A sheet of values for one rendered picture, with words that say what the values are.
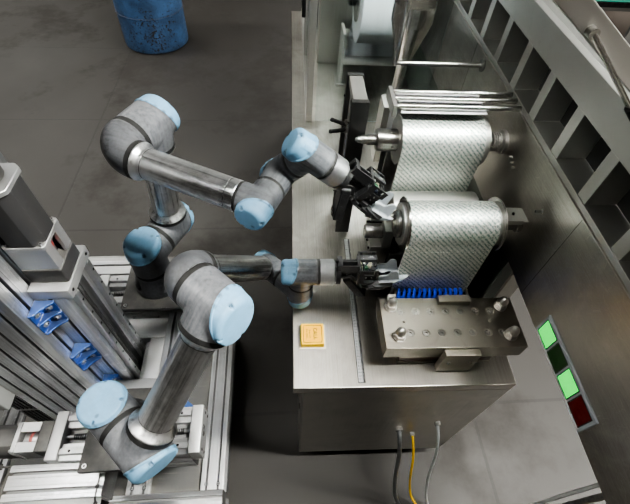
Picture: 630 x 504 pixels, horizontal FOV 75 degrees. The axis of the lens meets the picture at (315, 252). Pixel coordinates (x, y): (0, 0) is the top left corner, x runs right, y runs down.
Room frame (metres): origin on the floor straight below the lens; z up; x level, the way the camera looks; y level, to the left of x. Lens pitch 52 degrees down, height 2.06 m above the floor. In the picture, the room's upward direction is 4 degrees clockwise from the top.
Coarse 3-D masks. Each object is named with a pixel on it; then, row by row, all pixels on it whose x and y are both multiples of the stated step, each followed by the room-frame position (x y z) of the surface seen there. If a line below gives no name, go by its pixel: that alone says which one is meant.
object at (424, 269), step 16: (416, 256) 0.69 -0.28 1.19; (432, 256) 0.70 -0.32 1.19; (448, 256) 0.70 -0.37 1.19; (464, 256) 0.71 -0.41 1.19; (480, 256) 0.71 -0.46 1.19; (400, 272) 0.69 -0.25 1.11; (416, 272) 0.69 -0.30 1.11; (432, 272) 0.70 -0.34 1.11; (448, 272) 0.70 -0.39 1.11; (464, 272) 0.71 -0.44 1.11; (400, 288) 0.69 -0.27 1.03; (416, 288) 0.70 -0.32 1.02; (432, 288) 0.70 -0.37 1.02; (464, 288) 0.71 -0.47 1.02
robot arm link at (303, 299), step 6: (276, 282) 0.68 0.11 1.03; (282, 288) 0.66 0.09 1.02; (288, 288) 0.65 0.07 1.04; (312, 288) 0.66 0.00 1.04; (288, 294) 0.64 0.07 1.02; (294, 294) 0.63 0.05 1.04; (300, 294) 0.63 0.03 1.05; (306, 294) 0.63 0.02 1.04; (312, 294) 0.66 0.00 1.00; (288, 300) 0.65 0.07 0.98; (294, 300) 0.63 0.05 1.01; (300, 300) 0.63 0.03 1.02; (306, 300) 0.63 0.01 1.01; (294, 306) 0.63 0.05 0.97; (300, 306) 0.63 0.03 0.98; (306, 306) 0.64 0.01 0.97
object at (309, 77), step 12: (312, 0) 1.69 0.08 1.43; (312, 12) 1.69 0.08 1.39; (312, 24) 1.69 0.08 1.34; (312, 36) 1.69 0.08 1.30; (312, 48) 1.69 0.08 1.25; (312, 60) 1.69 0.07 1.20; (312, 72) 1.69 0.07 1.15; (312, 84) 1.69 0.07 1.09; (312, 96) 1.69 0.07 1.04; (312, 108) 1.69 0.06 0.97
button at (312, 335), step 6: (306, 324) 0.60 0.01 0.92; (312, 324) 0.60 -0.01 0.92; (318, 324) 0.60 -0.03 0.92; (306, 330) 0.58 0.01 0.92; (312, 330) 0.58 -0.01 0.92; (318, 330) 0.58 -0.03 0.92; (306, 336) 0.56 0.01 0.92; (312, 336) 0.56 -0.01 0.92; (318, 336) 0.56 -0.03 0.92; (306, 342) 0.54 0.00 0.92; (312, 342) 0.54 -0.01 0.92; (318, 342) 0.54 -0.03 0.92
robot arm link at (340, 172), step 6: (342, 162) 0.74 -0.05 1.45; (348, 162) 0.76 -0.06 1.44; (336, 168) 0.72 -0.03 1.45; (342, 168) 0.73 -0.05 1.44; (348, 168) 0.74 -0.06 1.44; (330, 174) 0.71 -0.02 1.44; (336, 174) 0.72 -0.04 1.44; (342, 174) 0.72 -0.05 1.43; (324, 180) 0.71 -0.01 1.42; (330, 180) 0.71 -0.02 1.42; (336, 180) 0.71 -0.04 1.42; (342, 180) 0.72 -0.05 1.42; (330, 186) 0.72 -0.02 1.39
